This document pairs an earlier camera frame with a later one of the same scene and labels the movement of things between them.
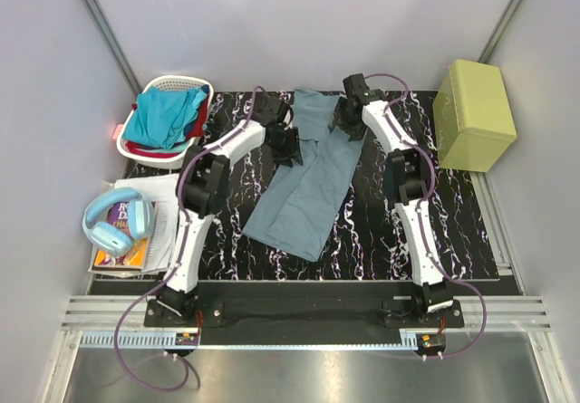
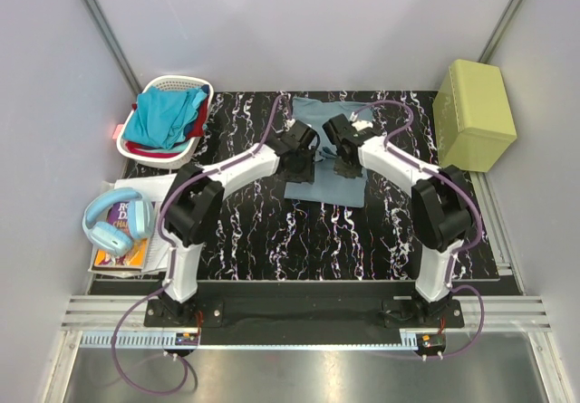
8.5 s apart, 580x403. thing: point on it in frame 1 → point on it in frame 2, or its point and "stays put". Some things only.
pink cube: x=117 y=131 stays put
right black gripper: x=356 y=132 → x=350 y=173
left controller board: x=187 y=339 stays put
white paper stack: x=163 y=190 stays put
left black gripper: x=286 y=142 → x=298 y=167
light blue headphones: x=116 y=239 stays put
